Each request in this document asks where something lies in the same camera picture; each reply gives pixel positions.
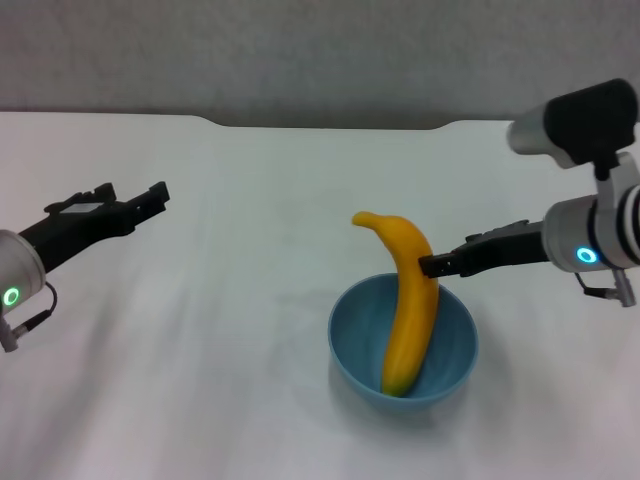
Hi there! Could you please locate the yellow banana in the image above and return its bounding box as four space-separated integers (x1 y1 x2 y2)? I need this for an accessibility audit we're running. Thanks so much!
351 210 441 399

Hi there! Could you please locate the right arm cable with plug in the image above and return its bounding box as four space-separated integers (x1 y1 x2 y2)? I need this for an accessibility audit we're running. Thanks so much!
573 267 640 308

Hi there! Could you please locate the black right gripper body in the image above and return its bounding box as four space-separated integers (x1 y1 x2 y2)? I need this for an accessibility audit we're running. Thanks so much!
448 227 547 279

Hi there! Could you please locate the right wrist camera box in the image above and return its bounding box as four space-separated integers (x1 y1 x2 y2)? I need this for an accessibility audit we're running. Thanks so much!
506 78 640 170

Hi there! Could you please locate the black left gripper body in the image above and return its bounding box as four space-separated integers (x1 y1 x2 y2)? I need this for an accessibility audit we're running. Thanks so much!
17 199 137 275

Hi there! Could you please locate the arm cable with plug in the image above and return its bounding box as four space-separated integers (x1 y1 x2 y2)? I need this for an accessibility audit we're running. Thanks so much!
0 281 59 355
573 267 640 308

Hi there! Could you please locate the left arm cable with plug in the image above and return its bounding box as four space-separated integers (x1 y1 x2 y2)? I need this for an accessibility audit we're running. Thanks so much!
0 281 59 355

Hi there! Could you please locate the blue bowl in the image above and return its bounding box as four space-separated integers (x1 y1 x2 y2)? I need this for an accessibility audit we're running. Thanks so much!
327 272 480 415

